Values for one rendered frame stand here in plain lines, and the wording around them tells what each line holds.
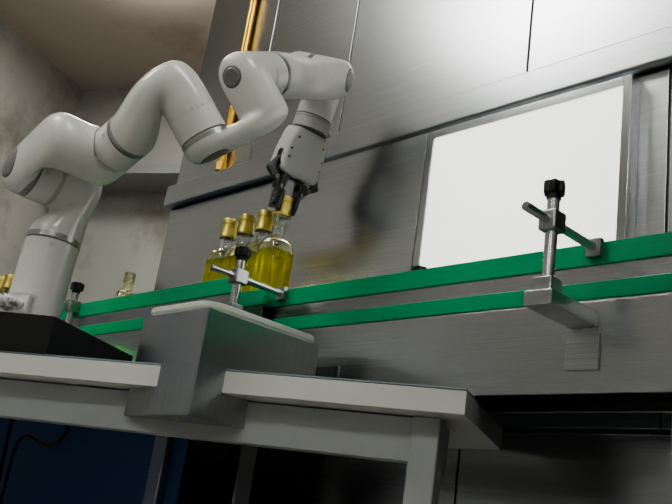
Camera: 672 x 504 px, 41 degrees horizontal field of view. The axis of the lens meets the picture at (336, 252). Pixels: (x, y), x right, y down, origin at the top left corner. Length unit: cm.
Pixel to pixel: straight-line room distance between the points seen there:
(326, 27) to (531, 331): 121
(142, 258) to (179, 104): 412
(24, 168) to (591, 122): 95
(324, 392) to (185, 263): 114
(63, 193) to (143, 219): 405
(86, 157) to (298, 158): 45
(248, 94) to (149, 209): 420
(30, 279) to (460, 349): 75
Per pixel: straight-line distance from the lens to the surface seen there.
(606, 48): 162
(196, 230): 234
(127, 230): 573
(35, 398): 153
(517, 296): 130
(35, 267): 162
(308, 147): 182
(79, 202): 166
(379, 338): 142
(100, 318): 200
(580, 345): 119
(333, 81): 171
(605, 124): 154
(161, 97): 152
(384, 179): 181
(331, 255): 185
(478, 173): 166
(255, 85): 154
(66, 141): 156
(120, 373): 140
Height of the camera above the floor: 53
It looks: 18 degrees up
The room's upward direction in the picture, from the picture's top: 9 degrees clockwise
